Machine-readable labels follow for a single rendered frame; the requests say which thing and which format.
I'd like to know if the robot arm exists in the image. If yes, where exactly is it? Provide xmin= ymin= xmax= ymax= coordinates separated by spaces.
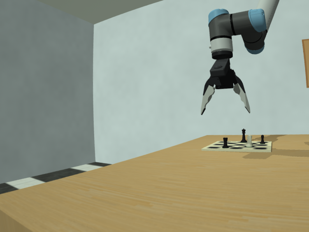
xmin=208 ymin=0 xmax=279 ymax=77

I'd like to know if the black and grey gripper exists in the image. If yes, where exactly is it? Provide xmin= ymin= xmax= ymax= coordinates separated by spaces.
xmin=201 ymin=51 xmax=250 ymax=115

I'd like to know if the black and cream chessboard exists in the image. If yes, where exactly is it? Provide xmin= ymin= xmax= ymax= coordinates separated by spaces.
xmin=202 ymin=141 xmax=272 ymax=152

